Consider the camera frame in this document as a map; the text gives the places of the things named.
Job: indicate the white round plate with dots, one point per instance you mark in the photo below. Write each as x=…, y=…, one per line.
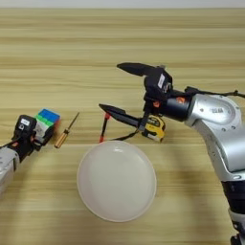
x=115, y=182

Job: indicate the red and black marker pen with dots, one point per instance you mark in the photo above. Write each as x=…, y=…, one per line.
x=103, y=130

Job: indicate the colourful puzzle cube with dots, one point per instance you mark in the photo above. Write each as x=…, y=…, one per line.
x=48, y=119

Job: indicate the yellow tape measure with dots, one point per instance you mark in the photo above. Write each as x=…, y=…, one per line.
x=156, y=129

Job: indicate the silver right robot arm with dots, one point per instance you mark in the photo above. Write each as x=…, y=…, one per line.
x=220, y=137

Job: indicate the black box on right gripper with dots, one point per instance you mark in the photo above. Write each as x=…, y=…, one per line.
x=158, y=83

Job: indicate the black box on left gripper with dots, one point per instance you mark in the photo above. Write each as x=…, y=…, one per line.
x=25, y=126

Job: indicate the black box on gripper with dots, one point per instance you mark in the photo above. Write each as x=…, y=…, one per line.
x=158, y=83
x=25, y=126

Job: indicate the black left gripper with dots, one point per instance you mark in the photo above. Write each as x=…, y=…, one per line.
x=24, y=148

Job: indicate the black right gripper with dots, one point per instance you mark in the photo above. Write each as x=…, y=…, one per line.
x=173, y=108

